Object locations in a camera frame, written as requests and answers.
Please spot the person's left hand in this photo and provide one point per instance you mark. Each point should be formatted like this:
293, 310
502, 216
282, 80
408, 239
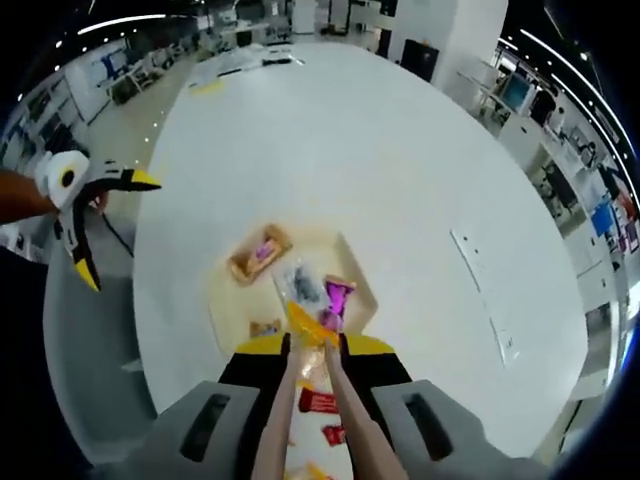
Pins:
101, 201

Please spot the blue storage crate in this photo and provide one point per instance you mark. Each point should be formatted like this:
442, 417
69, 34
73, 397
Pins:
601, 218

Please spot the teal display machine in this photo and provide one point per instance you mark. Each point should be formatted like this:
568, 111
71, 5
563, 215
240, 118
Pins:
517, 91

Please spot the bright purple food packet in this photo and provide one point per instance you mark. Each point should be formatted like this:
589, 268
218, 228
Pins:
337, 297

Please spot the white mesh office chair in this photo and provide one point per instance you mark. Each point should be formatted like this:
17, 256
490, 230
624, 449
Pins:
85, 360

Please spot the pile of snack packets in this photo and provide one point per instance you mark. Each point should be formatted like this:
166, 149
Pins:
317, 401

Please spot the beige hexagonal container tray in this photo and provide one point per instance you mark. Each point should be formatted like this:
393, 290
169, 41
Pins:
225, 302

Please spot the black bar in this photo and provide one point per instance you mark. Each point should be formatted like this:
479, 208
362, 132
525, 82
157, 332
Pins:
232, 71
277, 61

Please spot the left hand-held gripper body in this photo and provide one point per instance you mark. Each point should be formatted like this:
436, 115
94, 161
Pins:
75, 161

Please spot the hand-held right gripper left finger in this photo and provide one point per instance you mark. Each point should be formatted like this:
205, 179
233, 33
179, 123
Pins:
245, 420

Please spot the white square pillar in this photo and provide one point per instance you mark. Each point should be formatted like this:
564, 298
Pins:
475, 40

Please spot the small orange food packet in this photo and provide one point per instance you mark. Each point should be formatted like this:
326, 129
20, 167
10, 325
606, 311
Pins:
263, 328

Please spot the clear grey food packet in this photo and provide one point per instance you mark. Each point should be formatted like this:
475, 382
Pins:
300, 285

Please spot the black cabinet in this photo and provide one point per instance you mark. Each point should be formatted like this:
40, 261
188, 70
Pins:
421, 61

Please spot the tan purple food packet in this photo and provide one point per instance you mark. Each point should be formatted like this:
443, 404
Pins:
260, 255

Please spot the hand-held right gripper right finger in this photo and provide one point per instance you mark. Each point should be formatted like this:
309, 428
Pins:
385, 369

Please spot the long white counter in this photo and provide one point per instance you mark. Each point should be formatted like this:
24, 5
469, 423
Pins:
525, 135

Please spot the pink food tongs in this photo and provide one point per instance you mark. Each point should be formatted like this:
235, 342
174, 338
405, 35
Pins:
277, 425

